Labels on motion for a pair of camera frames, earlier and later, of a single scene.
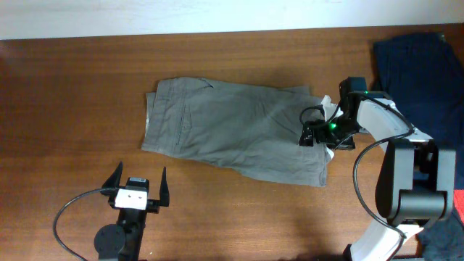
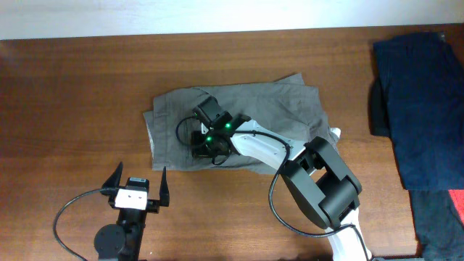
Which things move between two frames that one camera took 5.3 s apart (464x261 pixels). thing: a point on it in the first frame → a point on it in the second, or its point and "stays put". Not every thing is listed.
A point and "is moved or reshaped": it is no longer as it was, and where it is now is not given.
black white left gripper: [152, 206] stays put
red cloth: [459, 204] stays put
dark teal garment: [443, 240] stays put
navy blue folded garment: [423, 76] stays put
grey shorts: [257, 130] is moved or reshaped
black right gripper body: [338, 133] → [204, 143]
